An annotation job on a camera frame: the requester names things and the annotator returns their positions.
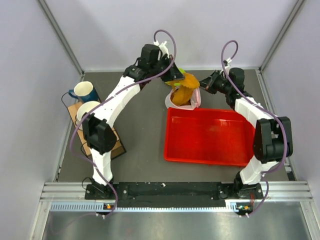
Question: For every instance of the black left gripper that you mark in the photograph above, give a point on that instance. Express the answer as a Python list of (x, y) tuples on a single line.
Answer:
[(173, 74)]

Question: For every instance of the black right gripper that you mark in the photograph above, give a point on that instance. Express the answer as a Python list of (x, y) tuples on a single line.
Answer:
[(207, 83)]

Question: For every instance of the white mesh laundry bag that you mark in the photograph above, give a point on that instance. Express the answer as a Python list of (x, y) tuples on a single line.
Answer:
[(194, 102)]

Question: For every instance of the yellow lace bra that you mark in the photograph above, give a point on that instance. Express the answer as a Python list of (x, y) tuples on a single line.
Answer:
[(183, 93)]

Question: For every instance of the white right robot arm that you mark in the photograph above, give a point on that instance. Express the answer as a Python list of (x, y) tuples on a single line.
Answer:
[(272, 141)]

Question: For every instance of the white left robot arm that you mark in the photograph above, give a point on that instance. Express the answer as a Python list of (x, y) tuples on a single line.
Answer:
[(98, 133)]

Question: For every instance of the green plastic bowl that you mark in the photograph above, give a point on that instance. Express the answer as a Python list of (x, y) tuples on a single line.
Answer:
[(177, 83)]

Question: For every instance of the red plastic tray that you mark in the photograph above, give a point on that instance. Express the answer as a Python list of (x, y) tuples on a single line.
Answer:
[(208, 136)]

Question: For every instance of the blue mug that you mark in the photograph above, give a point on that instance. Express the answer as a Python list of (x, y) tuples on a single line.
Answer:
[(84, 92)]

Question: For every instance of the white ceramic bowl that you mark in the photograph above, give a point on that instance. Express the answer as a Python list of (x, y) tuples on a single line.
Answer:
[(85, 108)]

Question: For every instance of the wooden wire rack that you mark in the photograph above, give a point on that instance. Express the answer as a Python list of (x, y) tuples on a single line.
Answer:
[(118, 149)]

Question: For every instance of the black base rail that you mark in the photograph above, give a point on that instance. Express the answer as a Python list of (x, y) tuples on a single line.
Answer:
[(182, 194)]

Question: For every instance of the aluminium frame rail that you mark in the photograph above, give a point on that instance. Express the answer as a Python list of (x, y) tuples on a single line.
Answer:
[(70, 197)]

